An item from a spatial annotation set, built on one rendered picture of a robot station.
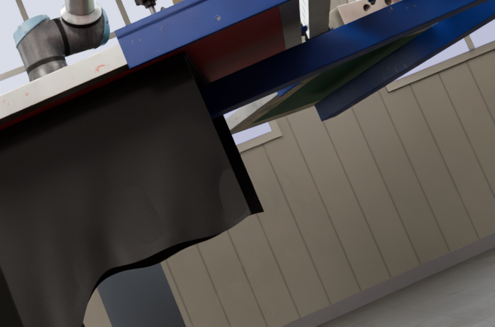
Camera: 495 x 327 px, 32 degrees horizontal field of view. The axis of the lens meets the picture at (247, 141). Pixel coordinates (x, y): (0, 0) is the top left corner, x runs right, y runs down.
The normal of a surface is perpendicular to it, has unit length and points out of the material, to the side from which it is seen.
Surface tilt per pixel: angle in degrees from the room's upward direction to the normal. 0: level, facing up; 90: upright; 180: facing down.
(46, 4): 90
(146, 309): 90
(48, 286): 93
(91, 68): 90
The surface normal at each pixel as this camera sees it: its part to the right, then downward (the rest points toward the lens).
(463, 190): 0.09, -0.15
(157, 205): -0.39, 0.10
